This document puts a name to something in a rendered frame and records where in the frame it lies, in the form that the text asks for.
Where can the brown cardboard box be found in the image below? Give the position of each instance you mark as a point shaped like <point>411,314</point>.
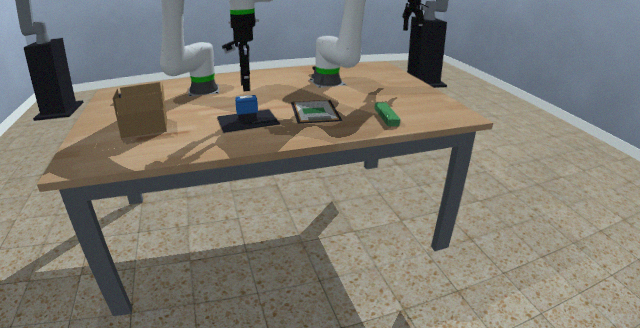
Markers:
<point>141,113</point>

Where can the green pencil case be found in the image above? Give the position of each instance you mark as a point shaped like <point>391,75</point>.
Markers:
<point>387,114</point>

